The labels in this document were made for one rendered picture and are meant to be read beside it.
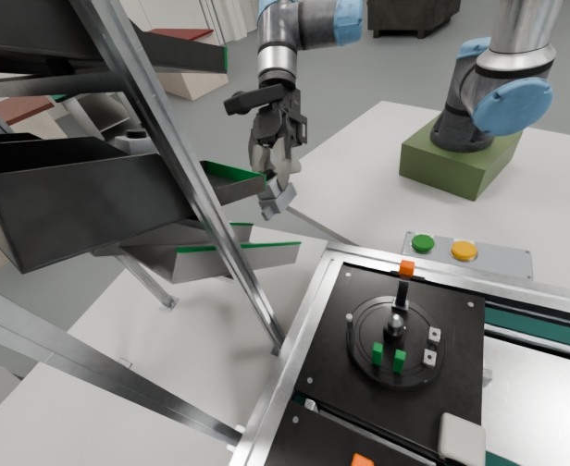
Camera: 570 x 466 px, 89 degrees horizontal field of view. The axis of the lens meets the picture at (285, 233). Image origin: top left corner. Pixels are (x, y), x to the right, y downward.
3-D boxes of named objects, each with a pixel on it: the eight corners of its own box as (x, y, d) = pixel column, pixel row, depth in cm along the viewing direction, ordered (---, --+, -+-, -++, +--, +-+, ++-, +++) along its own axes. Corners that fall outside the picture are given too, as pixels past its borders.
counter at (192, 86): (174, 69, 577) (155, 28, 527) (230, 82, 451) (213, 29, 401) (143, 83, 553) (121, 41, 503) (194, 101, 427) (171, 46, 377)
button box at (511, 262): (403, 247, 65) (406, 228, 60) (519, 269, 56) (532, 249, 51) (398, 272, 61) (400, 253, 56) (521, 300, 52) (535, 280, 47)
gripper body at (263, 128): (308, 147, 56) (308, 85, 56) (279, 135, 50) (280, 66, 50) (278, 153, 61) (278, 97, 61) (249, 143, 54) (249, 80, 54)
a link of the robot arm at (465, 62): (491, 88, 74) (514, 25, 64) (511, 112, 65) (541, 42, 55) (440, 92, 76) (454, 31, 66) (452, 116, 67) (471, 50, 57)
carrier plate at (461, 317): (341, 270, 58) (340, 263, 57) (481, 303, 48) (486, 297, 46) (295, 392, 45) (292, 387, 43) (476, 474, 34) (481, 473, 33)
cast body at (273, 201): (280, 196, 59) (266, 165, 55) (298, 194, 56) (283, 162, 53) (258, 221, 54) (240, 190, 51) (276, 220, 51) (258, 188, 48)
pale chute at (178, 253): (247, 242, 64) (252, 223, 63) (295, 263, 57) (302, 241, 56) (116, 248, 40) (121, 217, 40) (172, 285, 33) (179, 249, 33)
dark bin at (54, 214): (206, 174, 49) (203, 128, 45) (266, 190, 42) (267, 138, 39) (-22, 225, 28) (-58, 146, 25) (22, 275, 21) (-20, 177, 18)
